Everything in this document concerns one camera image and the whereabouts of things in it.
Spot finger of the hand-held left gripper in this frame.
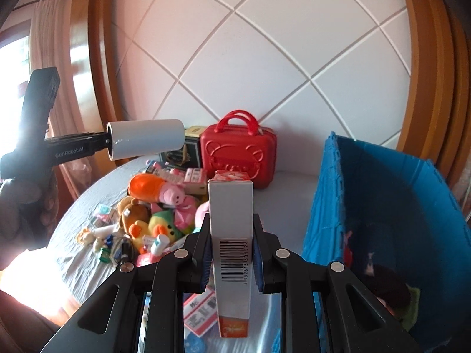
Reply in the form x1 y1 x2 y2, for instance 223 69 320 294
84 131 110 154

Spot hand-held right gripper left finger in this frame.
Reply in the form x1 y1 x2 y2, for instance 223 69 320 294
40 224 214 353

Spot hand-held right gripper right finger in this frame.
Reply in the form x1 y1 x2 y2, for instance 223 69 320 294
252 213 420 353

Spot orange white carton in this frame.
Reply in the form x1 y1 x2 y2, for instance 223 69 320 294
208 171 254 339

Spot pink pig plush red dress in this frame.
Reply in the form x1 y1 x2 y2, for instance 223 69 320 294
344 230 376 276

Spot dark maroon beanie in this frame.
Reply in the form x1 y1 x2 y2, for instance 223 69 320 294
364 265 411 307

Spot blue plastic crate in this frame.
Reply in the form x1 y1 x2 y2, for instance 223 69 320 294
302 131 471 353

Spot lime green plush toy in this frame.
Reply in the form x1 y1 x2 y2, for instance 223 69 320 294
395 287 420 329

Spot person's left hand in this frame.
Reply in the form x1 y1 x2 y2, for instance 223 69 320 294
0 174 57 265

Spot pink white barcode box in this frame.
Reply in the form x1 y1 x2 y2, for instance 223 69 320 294
183 287 218 337

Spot pink pig plush with glasses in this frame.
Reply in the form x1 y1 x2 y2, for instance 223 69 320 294
195 202 210 229

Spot small white teal bottle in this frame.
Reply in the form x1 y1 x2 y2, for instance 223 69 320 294
149 235 170 256

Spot pink plastic packet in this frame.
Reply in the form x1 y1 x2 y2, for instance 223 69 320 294
175 195 201 234

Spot yellow green duck plush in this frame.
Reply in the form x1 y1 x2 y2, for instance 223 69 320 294
127 211 183 254

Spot orange carrot pig plush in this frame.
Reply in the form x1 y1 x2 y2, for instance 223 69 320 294
127 174 186 207

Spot small teal white box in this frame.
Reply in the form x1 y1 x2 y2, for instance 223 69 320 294
90 206 115 225

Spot light curtain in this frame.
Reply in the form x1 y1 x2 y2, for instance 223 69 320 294
29 0 91 177

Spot brown bear plush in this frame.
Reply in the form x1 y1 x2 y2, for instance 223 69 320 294
118 197 151 236

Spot blue round toy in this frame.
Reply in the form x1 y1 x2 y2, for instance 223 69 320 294
184 329 207 353

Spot small pink white box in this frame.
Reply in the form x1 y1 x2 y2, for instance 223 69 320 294
184 167 207 194

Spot black gift box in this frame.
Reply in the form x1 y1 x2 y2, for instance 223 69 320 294
160 136 203 168

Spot cream small bear plush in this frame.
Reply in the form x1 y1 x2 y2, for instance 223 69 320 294
76 228 107 252

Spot red hard-shell case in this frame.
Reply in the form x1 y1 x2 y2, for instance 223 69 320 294
200 109 278 191

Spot wooden bed frame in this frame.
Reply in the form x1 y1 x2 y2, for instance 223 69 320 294
86 0 471 177

